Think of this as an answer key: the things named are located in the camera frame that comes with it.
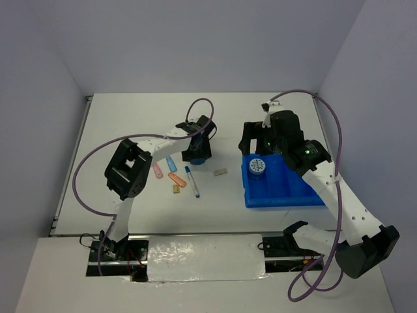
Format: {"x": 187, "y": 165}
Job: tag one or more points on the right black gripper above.
{"x": 251, "y": 129}

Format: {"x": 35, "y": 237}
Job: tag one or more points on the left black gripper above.
{"x": 204, "y": 152}

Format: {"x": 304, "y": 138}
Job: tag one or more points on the blue slime jar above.
{"x": 256, "y": 168}
{"x": 197, "y": 161}

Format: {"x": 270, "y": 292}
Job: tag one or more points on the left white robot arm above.
{"x": 129, "y": 167}

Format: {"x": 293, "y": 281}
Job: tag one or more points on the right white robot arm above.
{"x": 360, "y": 241}

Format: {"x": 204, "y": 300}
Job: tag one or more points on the blue white marker pen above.
{"x": 192, "y": 182}

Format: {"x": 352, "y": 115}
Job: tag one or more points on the blue transparent case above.
{"x": 171, "y": 164}

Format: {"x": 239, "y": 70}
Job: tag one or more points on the grey speckled eraser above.
{"x": 220, "y": 171}

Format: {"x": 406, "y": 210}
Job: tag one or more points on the orange transparent case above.
{"x": 177, "y": 180}

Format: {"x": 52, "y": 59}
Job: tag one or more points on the pink transparent case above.
{"x": 157, "y": 171}

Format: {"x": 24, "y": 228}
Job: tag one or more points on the blue plastic divided bin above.
{"x": 277, "y": 186}

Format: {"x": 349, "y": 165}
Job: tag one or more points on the silver foil sheet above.
{"x": 205, "y": 258}

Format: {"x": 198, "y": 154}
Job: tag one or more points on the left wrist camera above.
{"x": 189, "y": 127}

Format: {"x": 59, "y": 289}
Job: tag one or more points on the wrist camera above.
{"x": 189, "y": 127}
{"x": 269, "y": 108}

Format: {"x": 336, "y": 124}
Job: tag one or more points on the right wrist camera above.
{"x": 269, "y": 108}

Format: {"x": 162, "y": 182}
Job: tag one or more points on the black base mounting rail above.
{"x": 133, "y": 265}

